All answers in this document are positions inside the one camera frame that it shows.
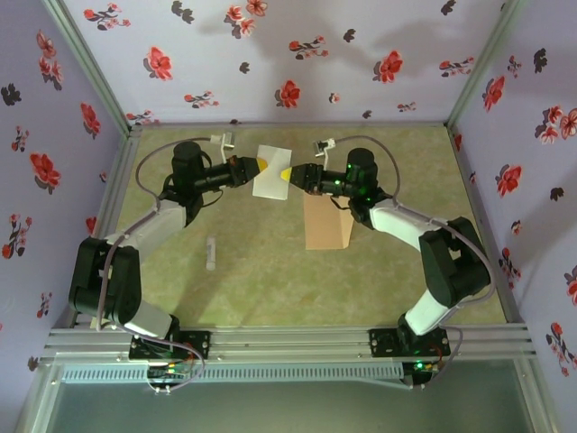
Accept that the thin aluminium frame rail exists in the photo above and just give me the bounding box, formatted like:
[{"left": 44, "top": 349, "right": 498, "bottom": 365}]
[{"left": 134, "top": 119, "right": 452, "bottom": 130}]

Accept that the white paper letter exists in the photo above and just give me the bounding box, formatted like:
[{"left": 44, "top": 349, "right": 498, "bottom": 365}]
[{"left": 252, "top": 143, "right": 294, "bottom": 202}]

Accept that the brown paper envelope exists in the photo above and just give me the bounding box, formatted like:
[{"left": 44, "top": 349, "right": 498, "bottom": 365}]
[{"left": 304, "top": 191, "right": 355, "bottom": 252}]

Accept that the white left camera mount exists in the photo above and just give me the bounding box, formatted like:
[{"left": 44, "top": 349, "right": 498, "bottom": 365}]
[{"left": 210, "top": 134, "right": 229, "bottom": 164}]

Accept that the aluminium lower frame post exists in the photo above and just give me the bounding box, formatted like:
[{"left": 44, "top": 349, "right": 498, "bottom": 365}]
[
  {"left": 513, "top": 355, "right": 555, "bottom": 433},
  {"left": 13, "top": 360, "right": 64, "bottom": 433}
]

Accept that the grey slotted cable duct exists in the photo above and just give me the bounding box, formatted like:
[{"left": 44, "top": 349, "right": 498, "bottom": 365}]
[{"left": 60, "top": 363, "right": 405, "bottom": 385}]

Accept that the control board with wires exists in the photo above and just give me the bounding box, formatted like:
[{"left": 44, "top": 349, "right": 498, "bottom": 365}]
[
  {"left": 144, "top": 358, "right": 207, "bottom": 398},
  {"left": 402, "top": 359, "right": 445, "bottom": 390}
]

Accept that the wide aluminium mounting rail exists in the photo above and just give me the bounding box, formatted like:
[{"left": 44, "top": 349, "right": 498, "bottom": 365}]
[{"left": 42, "top": 320, "right": 538, "bottom": 364}]

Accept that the aluminium frame post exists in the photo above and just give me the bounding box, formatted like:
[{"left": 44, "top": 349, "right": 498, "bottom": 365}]
[
  {"left": 513, "top": 355, "right": 555, "bottom": 433},
  {"left": 41, "top": 0, "right": 136, "bottom": 136},
  {"left": 13, "top": 360, "right": 64, "bottom": 433},
  {"left": 444, "top": 0, "right": 527, "bottom": 132}
]

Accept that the right control board with wires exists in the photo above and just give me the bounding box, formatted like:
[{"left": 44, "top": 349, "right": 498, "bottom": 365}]
[{"left": 402, "top": 359, "right": 445, "bottom": 390}]

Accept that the left control board with wires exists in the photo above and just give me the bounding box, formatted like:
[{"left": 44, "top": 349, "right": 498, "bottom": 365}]
[{"left": 144, "top": 358, "right": 207, "bottom": 398}]

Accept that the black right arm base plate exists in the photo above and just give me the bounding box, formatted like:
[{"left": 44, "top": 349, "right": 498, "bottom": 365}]
[{"left": 368, "top": 327, "right": 451, "bottom": 358}]

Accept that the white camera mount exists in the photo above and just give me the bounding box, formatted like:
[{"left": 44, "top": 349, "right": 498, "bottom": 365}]
[
  {"left": 210, "top": 134, "right": 229, "bottom": 164},
  {"left": 317, "top": 138, "right": 338, "bottom": 172}
]

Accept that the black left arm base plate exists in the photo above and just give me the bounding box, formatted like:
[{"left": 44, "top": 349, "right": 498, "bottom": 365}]
[{"left": 129, "top": 327, "right": 212, "bottom": 362}]

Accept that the white glue stick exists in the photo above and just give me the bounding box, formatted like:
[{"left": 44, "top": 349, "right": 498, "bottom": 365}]
[{"left": 204, "top": 235, "right": 218, "bottom": 272}]

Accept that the aluminium side frame rail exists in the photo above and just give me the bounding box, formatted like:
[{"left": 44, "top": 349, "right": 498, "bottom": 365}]
[
  {"left": 71, "top": 127, "right": 142, "bottom": 330},
  {"left": 448, "top": 125, "right": 528, "bottom": 324}
]

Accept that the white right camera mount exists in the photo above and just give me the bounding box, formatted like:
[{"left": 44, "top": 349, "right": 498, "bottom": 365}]
[{"left": 317, "top": 138, "right": 338, "bottom": 172}]

